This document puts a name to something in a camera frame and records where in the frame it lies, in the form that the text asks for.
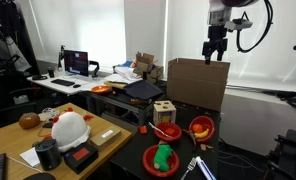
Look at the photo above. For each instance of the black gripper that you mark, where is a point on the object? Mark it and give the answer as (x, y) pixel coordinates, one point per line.
(217, 36)

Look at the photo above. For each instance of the red plastic bowl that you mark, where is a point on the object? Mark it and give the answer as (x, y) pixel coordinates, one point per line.
(148, 165)
(159, 136)
(209, 121)

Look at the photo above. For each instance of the white spoon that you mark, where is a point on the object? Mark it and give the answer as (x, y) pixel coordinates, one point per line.
(189, 165)

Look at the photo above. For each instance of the white plastic fork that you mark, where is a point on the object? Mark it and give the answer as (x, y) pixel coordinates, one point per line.
(158, 129)

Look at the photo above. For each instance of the orange bowl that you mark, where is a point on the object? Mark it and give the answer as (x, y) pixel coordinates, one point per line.
(100, 89)

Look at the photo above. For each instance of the large cardboard box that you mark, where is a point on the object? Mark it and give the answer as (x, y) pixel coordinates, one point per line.
(196, 83)

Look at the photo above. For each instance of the small open cardboard box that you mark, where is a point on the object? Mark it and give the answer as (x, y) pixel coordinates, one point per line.
(148, 66)

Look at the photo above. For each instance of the orange toy fruit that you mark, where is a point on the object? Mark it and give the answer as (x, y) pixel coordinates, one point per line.
(197, 128)

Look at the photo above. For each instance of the wooden shape sorter box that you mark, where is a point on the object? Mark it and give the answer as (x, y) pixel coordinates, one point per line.
(164, 111)

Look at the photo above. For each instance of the dark blue plastic lid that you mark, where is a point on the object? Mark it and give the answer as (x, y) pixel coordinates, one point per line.
(143, 89)

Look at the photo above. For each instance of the yellow toy banana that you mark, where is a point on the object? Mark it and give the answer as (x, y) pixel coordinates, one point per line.
(203, 134)

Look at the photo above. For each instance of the orange square block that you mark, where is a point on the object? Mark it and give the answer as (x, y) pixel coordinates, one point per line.
(170, 131)

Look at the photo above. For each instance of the pile of white papers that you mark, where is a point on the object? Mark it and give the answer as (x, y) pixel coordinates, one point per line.
(126, 74)

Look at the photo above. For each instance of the tan paper scrap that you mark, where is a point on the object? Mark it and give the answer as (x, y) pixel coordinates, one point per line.
(204, 146)

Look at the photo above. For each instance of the yellow envelope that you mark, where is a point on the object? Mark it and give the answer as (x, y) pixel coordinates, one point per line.
(116, 85)

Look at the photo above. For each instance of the small red cube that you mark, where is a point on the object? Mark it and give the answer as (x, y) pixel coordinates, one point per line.
(143, 129)

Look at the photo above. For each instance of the white blue toothpaste tube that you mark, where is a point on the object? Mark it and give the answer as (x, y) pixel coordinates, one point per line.
(204, 168)

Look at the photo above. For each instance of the green plush toy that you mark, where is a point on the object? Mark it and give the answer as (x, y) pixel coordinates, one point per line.
(163, 156)

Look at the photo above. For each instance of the black equipment chair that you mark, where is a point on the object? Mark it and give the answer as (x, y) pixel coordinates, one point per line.
(288, 156)

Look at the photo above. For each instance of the flat brown cardboard box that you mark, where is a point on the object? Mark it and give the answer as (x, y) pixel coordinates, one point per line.
(104, 136)

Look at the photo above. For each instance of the computer monitor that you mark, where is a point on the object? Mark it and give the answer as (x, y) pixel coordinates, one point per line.
(76, 62)

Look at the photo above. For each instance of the black computer mouse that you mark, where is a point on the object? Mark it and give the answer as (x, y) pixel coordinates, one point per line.
(76, 86)

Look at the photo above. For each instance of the black webcam on stand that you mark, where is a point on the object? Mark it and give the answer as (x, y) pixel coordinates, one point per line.
(61, 56)

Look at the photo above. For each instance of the black cup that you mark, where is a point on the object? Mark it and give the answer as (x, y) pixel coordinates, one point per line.
(51, 72)

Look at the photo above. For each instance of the black box red label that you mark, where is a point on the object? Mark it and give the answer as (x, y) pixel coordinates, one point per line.
(81, 156)

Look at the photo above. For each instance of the white desk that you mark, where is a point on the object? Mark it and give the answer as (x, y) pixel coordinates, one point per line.
(41, 83)

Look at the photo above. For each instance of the black headphones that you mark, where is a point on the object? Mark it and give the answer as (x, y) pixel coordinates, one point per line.
(39, 77)

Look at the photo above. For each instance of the brown ball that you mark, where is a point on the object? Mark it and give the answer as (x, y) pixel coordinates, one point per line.
(29, 120)

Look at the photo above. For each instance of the white tissue box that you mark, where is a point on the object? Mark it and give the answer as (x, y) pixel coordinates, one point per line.
(21, 99)

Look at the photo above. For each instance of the hanging dark coats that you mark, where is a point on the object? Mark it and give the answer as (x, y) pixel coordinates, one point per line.
(8, 26)

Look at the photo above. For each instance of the white paper sheet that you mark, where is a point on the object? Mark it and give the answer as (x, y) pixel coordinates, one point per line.
(29, 156)

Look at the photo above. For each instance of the black oval pouch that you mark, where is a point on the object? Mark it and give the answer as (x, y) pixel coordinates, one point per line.
(39, 176)

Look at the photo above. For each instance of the black office chair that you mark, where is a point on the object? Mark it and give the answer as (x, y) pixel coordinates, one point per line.
(8, 110)

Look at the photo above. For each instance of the wooden desk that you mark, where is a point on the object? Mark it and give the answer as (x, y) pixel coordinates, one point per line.
(8, 140)

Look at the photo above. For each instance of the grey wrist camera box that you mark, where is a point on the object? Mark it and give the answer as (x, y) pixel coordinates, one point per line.
(238, 24)

